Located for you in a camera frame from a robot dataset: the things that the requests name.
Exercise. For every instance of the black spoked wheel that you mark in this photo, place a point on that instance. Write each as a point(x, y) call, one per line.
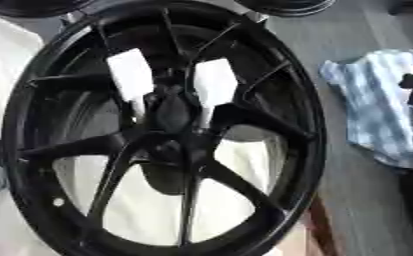
point(69, 146)

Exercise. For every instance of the black round wheel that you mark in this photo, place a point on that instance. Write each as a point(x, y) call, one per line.
point(288, 7)
point(31, 7)

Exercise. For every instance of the person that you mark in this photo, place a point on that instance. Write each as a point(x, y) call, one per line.
point(378, 106)

